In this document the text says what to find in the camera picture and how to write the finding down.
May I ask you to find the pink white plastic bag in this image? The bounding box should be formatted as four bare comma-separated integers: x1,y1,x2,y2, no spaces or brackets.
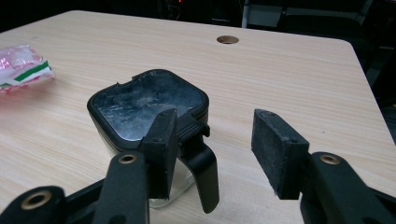
0,44,56,94

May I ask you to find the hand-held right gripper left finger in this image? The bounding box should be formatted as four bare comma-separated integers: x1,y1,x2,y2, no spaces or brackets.
92,107,179,224

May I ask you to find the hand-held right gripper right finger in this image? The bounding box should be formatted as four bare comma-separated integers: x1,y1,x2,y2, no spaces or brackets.
251,108,396,224

